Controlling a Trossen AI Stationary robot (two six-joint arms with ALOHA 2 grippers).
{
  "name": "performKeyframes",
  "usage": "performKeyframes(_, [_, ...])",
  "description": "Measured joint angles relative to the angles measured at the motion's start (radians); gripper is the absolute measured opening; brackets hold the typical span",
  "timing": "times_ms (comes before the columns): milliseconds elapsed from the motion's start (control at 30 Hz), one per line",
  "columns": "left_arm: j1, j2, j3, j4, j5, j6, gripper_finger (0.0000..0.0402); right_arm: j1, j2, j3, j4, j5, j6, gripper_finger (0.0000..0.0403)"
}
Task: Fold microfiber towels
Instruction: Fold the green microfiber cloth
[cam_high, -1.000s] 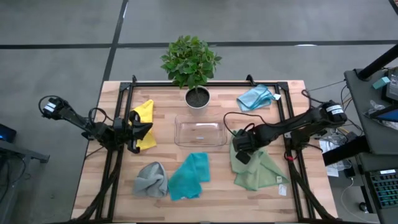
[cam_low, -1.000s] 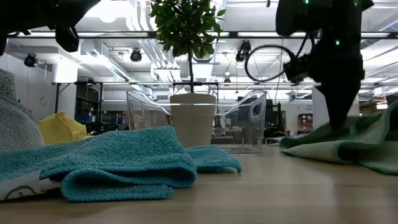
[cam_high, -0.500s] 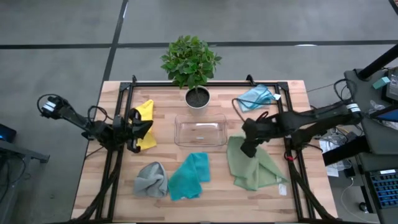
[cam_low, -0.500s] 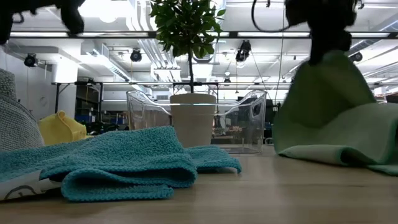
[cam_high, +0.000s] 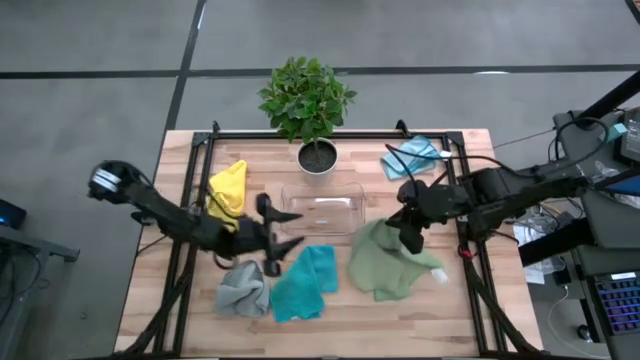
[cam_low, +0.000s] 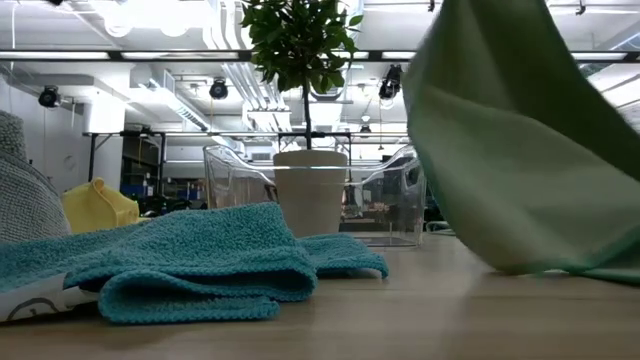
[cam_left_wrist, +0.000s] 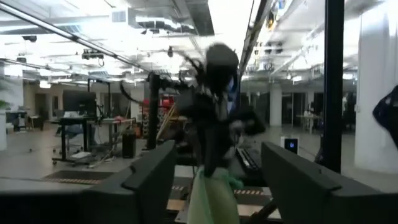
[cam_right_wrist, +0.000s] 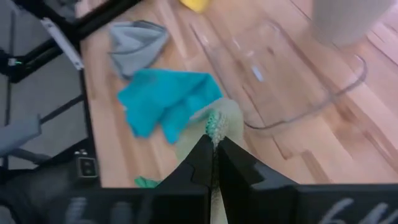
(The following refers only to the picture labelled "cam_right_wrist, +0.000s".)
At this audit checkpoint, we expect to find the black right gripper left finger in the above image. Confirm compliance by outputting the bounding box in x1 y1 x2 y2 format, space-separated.
157 134 216 189

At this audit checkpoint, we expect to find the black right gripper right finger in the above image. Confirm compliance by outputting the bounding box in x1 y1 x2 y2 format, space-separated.
217 136 298 224

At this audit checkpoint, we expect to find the pale green microfiber towel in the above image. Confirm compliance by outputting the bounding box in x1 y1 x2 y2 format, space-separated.
134 98 245 224

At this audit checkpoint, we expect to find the teal microfiber towel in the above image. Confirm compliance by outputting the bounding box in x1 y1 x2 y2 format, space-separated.
117 68 223 145

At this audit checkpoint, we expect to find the grey microfiber towel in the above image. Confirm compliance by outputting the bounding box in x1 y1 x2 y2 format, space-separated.
108 20 170 80

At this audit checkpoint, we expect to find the yellow microfiber towel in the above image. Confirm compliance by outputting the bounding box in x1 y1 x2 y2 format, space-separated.
179 0 213 14

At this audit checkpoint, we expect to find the clear plastic bin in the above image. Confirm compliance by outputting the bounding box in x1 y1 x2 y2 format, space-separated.
188 18 369 130

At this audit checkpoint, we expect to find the small black box device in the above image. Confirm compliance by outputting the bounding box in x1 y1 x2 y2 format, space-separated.
73 149 100 180

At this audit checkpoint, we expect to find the white plant pot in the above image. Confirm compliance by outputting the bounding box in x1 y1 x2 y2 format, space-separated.
312 0 396 48

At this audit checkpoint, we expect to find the black metal table frame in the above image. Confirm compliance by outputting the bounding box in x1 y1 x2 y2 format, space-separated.
0 0 144 189

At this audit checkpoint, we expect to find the silver metal bracket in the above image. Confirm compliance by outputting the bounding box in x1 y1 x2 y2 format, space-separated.
40 17 85 71

